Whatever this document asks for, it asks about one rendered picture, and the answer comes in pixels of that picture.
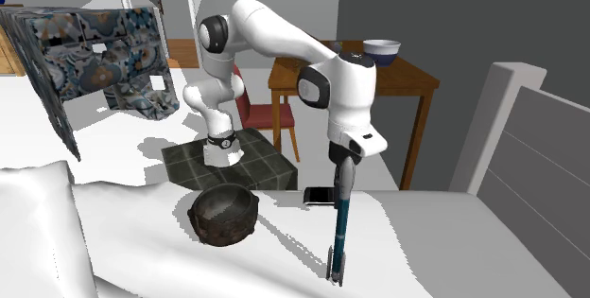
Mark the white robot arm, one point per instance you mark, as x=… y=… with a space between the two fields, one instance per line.
x=276 y=29

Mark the dark brown round pot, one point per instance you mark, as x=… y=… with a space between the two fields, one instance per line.
x=223 y=223

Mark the brown wooden table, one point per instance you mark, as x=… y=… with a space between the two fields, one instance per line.
x=405 y=80

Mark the floral patterned cabinet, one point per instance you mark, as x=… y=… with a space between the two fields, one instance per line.
x=101 y=62

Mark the black phone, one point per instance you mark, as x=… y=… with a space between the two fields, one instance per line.
x=319 y=195

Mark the white pillow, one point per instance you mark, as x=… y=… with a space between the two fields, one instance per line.
x=37 y=232

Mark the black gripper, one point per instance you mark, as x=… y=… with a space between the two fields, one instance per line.
x=339 y=150

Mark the white bed with grey headboard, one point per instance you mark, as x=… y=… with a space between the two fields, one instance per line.
x=415 y=241

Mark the dark plaid robot stand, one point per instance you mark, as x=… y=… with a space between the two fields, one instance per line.
x=262 y=168

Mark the red chair with wooden legs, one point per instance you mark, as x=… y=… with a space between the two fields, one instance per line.
x=265 y=117

